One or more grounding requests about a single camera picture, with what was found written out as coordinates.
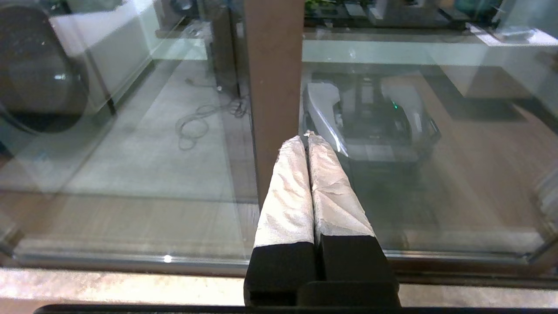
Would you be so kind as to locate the brown framed fixed glass door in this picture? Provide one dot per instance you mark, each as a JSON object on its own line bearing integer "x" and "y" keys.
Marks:
{"x": 274, "y": 87}

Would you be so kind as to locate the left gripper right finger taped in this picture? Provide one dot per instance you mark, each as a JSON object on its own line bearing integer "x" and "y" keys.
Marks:
{"x": 340, "y": 209}

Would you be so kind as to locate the brown framed sliding glass door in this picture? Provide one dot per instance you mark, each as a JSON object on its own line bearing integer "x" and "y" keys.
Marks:
{"x": 479, "y": 257}

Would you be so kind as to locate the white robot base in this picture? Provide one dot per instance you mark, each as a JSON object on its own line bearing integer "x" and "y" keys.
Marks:
{"x": 370, "y": 126}

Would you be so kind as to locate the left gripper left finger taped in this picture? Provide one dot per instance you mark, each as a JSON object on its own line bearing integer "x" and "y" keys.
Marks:
{"x": 283, "y": 218}

